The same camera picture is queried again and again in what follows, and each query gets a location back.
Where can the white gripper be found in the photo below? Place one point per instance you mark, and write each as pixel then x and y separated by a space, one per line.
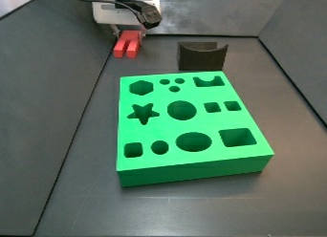
pixel 118 12

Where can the green foam shape board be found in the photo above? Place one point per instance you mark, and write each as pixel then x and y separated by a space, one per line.
pixel 185 129

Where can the red double-square block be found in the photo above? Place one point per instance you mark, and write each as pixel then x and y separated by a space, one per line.
pixel 129 44

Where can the black curved stand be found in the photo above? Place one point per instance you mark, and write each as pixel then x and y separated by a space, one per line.
pixel 201 56

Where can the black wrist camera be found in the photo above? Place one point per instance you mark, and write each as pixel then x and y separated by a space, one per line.
pixel 147 15

